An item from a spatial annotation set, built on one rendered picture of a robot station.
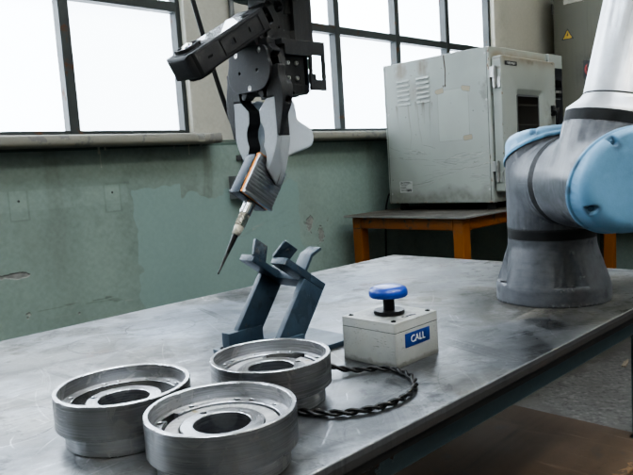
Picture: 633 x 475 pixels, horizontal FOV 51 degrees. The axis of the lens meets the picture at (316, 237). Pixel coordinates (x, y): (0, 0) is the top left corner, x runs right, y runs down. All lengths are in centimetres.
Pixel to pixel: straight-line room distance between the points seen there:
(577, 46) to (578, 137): 370
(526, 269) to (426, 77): 207
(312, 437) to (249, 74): 39
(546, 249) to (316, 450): 51
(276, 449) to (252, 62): 42
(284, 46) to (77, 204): 161
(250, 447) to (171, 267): 201
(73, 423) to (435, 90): 252
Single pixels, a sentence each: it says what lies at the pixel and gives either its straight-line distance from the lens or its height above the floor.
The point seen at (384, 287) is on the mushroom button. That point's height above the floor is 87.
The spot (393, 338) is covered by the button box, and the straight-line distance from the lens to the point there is 65.
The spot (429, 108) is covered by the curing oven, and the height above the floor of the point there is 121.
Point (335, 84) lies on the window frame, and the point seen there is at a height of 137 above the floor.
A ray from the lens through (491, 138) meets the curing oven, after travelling 274.
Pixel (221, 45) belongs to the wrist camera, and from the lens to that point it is 69.
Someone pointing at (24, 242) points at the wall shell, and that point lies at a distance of 219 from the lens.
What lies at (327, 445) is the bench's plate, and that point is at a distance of 50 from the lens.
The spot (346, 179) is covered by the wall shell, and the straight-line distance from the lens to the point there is 300.
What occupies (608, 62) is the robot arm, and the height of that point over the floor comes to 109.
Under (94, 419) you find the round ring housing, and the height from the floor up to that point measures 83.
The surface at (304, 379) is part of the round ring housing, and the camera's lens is 55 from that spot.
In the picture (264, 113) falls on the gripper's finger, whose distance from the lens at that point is 71.
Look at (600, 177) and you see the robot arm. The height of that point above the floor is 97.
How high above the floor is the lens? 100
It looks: 6 degrees down
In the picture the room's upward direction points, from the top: 4 degrees counter-clockwise
